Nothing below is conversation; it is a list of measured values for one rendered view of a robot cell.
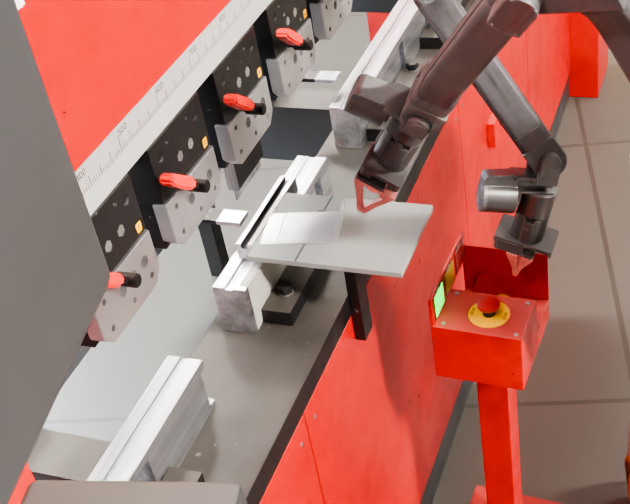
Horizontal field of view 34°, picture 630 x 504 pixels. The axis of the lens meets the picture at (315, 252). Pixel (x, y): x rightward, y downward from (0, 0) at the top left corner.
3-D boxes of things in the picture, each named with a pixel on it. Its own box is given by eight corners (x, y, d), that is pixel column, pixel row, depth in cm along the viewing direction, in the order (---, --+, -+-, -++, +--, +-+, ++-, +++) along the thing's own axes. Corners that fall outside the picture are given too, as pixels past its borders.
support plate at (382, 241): (402, 278, 160) (401, 273, 160) (247, 261, 170) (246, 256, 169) (433, 209, 173) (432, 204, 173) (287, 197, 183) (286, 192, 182)
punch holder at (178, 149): (179, 252, 143) (149, 151, 133) (126, 246, 146) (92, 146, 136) (224, 190, 153) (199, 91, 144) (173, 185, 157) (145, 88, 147)
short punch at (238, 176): (242, 201, 168) (230, 151, 162) (231, 200, 168) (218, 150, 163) (265, 166, 175) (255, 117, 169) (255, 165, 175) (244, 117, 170)
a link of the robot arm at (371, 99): (431, 132, 142) (452, 78, 144) (354, 97, 141) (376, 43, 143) (407, 158, 154) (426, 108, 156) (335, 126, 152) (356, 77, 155)
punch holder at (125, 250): (108, 352, 129) (69, 247, 119) (51, 343, 132) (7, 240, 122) (163, 275, 139) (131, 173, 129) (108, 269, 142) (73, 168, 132)
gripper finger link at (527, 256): (494, 253, 191) (504, 215, 184) (532, 266, 189) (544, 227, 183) (484, 277, 186) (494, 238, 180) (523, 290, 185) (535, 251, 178)
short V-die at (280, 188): (255, 259, 173) (251, 245, 171) (239, 257, 174) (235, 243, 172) (298, 190, 187) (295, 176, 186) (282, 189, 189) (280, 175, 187)
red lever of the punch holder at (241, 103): (239, 92, 146) (267, 104, 155) (213, 91, 147) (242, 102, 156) (237, 105, 146) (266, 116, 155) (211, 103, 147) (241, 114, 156)
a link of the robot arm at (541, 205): (562, 194, 171) (556, 172, 175) (520, 192, 170) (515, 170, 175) (552, 225, 176) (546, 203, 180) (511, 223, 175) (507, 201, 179)
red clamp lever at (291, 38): (290, 26, 160) (314, 40, 169) (266, 26, 162) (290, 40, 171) (289, 38, 160) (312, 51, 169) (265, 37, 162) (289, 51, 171)
